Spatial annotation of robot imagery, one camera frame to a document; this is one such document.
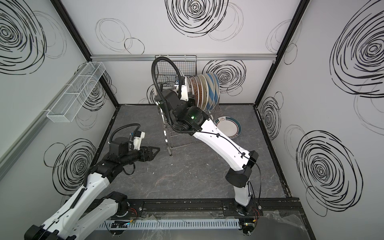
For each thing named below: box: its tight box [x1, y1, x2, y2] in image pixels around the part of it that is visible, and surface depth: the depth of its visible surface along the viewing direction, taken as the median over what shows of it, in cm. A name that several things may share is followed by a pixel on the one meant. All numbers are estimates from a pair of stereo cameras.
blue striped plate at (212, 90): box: [206, 73, 216, 111], surface depth 74 cm
